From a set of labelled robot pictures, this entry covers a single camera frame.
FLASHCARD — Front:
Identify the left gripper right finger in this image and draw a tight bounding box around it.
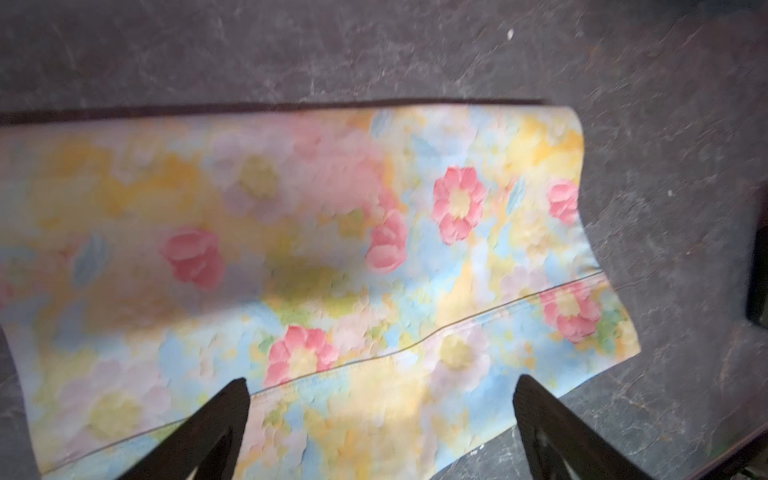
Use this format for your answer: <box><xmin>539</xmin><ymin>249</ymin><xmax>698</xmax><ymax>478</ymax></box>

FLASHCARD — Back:
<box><xmin>513</xmin><ymin>375</ymin><xmax>649</xmax><ymax>479</ymax></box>

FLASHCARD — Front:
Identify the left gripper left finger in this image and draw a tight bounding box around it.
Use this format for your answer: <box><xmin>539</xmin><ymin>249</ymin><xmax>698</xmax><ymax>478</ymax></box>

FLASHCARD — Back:
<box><xmin>121</xmin><ymin>378</ymin><xmax>250</xmax><ymax>480</ymax></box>

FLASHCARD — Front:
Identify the pastel floral skirt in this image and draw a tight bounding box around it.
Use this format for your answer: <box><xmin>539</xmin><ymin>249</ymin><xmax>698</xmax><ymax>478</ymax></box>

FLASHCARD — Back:
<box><xmin>1</xmin><ymin>104</ymin><xmax>640</xmax><ymax>479</ymax></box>

